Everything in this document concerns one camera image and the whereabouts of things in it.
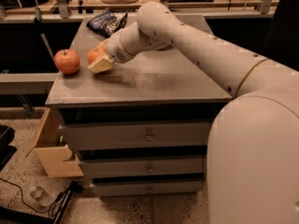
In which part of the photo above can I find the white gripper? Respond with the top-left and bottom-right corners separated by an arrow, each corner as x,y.
88,31 -> 135,74

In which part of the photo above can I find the orange fruit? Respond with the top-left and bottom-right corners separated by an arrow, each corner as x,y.
87,46 -> 106,64

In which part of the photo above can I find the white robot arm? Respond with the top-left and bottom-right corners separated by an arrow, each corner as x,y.
89,2 -> 299,224

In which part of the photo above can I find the red apple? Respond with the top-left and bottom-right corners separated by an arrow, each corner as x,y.
54,49 -> 80,75

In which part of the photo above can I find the blue chip bag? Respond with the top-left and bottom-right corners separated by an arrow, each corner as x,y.
87,9 -> 128,38

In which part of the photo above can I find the top grey drawer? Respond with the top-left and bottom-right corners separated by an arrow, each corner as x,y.
60,121 -> 209,150

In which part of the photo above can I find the grey drawer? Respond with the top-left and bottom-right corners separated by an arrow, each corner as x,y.
78,156 -> 206,178
60,121 -> 209,150
90,179 -> 204,198

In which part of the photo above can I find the grey drawer cabinet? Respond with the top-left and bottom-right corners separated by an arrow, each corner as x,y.
45,14 -> 233,199

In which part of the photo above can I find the open cardboard box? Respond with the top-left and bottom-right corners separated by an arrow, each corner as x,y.
26,108 -> 84,178

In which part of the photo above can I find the middle grey drawer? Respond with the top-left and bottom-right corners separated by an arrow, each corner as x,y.
78,156 -> 206,178

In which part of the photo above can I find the bottom grey drawer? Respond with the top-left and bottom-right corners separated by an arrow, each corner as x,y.
90,179 -> 204,198

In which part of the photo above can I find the clear plastic bottle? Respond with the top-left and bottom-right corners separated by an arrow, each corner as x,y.
30,186 -> 51,207

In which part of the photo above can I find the black office chair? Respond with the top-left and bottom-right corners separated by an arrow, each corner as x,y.
262,0 -> 299,71

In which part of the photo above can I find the black floor cable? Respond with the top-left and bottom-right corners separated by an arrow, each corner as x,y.
0,176 -> 84,219

